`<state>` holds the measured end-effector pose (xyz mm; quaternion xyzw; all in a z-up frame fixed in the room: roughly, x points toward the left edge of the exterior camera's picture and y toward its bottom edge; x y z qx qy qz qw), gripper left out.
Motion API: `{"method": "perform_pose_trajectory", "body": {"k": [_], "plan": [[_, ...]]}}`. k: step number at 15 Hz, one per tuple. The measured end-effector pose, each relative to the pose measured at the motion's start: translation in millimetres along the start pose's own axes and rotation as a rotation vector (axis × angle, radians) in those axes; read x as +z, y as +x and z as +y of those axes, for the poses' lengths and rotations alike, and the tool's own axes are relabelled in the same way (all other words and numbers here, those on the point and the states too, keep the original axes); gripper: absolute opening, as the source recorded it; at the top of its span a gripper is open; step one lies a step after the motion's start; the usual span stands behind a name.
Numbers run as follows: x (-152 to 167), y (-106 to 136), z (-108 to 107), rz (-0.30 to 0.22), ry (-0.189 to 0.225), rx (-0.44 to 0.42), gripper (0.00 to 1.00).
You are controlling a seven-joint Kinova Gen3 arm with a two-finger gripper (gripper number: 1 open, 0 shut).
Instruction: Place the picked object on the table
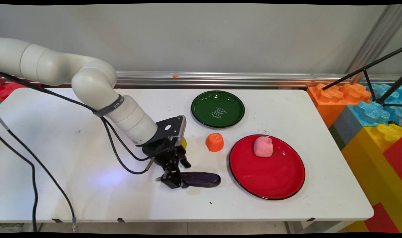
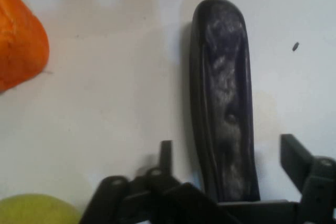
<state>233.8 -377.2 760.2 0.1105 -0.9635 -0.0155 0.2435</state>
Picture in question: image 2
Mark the purple toy eggplant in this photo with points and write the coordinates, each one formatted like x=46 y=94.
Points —
x=225 y=90

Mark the orange toy fruit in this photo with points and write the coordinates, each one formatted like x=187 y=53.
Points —
x=18 y=45

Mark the yellow-green toy pear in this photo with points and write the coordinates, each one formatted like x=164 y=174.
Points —
x=34 y=211

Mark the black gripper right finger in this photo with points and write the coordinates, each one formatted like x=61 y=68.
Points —
x=320 y=187

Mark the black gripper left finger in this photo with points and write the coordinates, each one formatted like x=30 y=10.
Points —
x=136 y=203

